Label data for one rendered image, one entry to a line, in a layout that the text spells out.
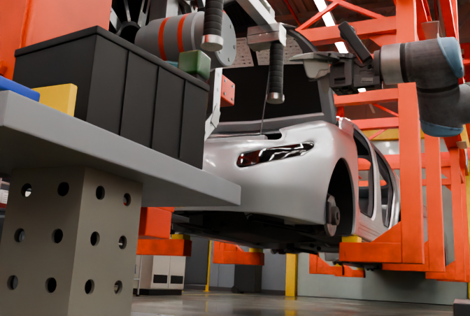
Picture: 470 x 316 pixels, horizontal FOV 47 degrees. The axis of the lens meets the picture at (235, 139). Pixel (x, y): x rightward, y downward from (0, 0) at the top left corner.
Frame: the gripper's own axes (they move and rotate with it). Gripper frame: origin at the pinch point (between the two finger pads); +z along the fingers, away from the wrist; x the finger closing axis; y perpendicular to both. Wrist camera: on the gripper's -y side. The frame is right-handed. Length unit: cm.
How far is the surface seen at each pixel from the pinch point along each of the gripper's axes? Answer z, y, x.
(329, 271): 265, 45, 961
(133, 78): -6, 29, -73
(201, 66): -2, 19, -51
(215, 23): 4.6, 3.3, -35.3
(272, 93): 5.9, 6.8, -2.4
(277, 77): 5.0, 2.5, -1.6
